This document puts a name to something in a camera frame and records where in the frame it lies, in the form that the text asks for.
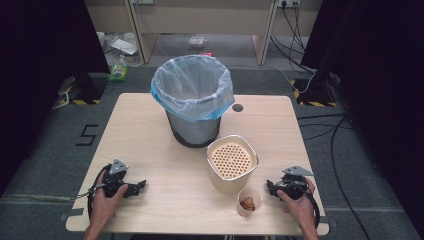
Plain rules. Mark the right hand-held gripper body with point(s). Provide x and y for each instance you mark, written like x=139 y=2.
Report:
x=295 y=186

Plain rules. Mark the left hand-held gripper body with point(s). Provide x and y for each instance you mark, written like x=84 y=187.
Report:
x=113 y=180

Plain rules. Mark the person's right hand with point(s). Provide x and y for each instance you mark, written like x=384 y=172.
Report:
x=303 y=211

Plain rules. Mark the person's left hand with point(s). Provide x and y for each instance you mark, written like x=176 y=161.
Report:
x=101 y=210

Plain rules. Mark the brown food scraps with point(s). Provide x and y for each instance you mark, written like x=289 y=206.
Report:
x=248 y=203

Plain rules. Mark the small paper cup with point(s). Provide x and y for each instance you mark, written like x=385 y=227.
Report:
x=242 y=210

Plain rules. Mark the beige container with perforated insert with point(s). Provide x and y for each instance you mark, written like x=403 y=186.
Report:
x=230 y=160

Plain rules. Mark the grey metal trash bin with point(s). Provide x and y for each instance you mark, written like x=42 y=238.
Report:
x=195 y=131

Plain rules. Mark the yellow black hazard tape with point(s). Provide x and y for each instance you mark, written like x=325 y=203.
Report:
x=316 y=103
x=80 y=102

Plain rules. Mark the black stand base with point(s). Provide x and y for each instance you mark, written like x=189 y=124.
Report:
x=87 y=87

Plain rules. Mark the green packet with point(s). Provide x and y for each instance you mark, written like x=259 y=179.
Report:
x=118 y=73

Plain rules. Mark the blue plastic bin liner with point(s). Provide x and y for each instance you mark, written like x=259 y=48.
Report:
x=191 y=83

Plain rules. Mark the black curtain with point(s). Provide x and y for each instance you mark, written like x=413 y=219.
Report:
x=383 y=83
x=36 y=66

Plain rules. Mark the small red item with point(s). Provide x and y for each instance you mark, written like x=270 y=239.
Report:
x=207 y=54

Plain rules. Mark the small clear plastic packet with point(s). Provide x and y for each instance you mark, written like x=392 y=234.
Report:
x=197 y=41

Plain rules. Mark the white wall socket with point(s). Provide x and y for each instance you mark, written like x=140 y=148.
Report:
x=288 y=2

